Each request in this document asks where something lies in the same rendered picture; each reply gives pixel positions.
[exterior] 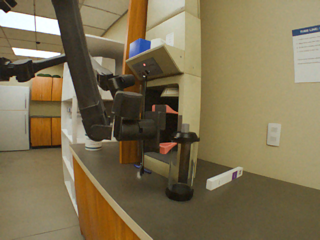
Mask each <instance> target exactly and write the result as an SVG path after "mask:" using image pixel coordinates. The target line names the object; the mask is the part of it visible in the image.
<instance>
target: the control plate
mask: <svg viewBox="0 0 320 240"><path fill-rule="evenodd" d="M149 62H150V64H149ZM144 64H145V66H144ZM132 67H133V68H134V70H135V71H136V73H137V74H138V75H139V77H140V78H142V76H143V74H142V72H144V73H145V74H146V75H147V77H148V76H152V75H157V74H161V73H163V71H162V70H161V68H160V67H159V65H158V64H157V62H156V61H155V59H154V58H153V57H152V58H149V59H147V60H144V61H141V62H139V63H136V64H133V65H132ZM155 69H157V70H155ZM145 70H147V72H148V73H149V74H147V73H146V72H145ZM149 70H150V72H149ZM152 70H154V71H152ZM139 73H140V74H141V75H140V74H139ZM145 77H146V76H145Z"/></svg>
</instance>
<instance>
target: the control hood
mask: <svg viewBox="0 0 320 240"><path fill-rule="evenodd" d="M152 57H153V58H154V59H155V61H156V62H157V64H158V65H159V67H160V68H161V70H162V71H163V73H161V74H157V75H152V76H148V77H147V79H148V80H149V79H153V78H158V77H163V76H169V75H174V74H179V73H183V72H184V50H181V49H178V48H176V47H173V46H170V45H167V44H164V43H163V44H161V45H159V46H156V47H154V48H152V49H149V50H147V51H145V52H142V53H140V54H138V55H136V56H134V57H132V58H130V59H128V60H126V63H127V65H128V66H129V68H130V69H131V70H132V72H133V73H134V74H135V76H136V77H137V79H138V80H142V78H140V77H139V75H138V74H137V73H136V71H135V70H134V68H133V67H132V65H133V64H136V63H139V62H141V61H144V60H147V59H149V58H152Z"/></svg>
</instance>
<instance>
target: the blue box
mask: <svg viewBox="0 0 320 240"><path fill-rule="evenodd" d="M150 48H151V41H148V40H144V39H141V38H139V39H137V40H136V41H134V42H133V43H131V44H130V53H129V59H130V58H132V57H134V56H136V55H138V54H140V53H142V52H145V51H147V50H149V49H150Z"/></svg>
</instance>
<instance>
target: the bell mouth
mask: <svg viewBox="0 0 320 240"><path fill-rule="evenodd" d="M160 97H161V98H166V99H179V86H166V87H165V88H164V90H163V92H162V94H161V96H160Z"/></svg>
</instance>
